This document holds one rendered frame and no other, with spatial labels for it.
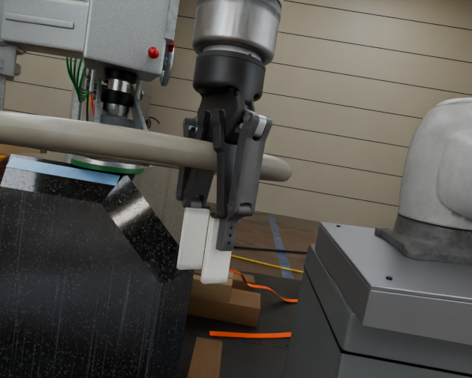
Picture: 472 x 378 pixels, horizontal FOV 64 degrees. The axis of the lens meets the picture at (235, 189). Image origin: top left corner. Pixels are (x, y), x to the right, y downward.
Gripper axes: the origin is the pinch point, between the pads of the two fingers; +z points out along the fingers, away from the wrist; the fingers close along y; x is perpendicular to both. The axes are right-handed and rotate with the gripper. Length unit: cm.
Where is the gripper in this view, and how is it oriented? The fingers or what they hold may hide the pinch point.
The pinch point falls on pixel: (205, 246)
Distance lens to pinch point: 41.6
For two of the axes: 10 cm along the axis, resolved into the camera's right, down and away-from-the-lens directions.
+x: -7.9, -1.0, -6.0
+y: -6.0, -1.1, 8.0
